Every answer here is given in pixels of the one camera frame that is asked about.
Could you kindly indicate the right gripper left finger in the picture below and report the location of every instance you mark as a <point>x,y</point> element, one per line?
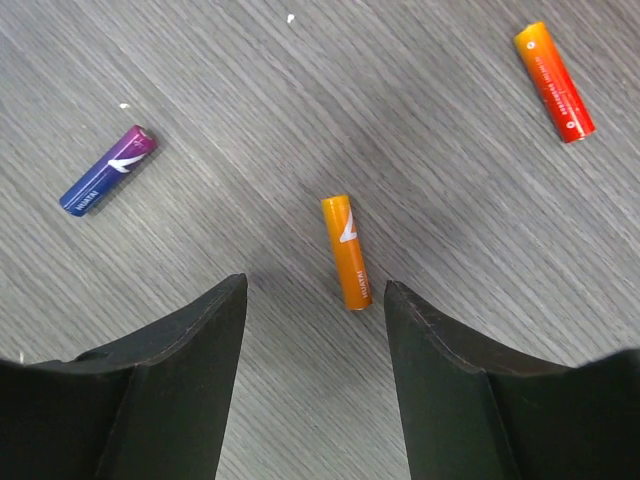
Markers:
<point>153,404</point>

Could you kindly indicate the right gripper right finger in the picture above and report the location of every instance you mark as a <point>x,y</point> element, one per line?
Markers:
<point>473,408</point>

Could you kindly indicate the orange yellow battery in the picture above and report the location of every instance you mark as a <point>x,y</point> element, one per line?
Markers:
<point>347,252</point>

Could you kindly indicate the dark blue battery left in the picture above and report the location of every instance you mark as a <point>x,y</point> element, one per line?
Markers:
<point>110,170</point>

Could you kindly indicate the red orange battery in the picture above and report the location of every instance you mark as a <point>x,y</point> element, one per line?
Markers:
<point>553,83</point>

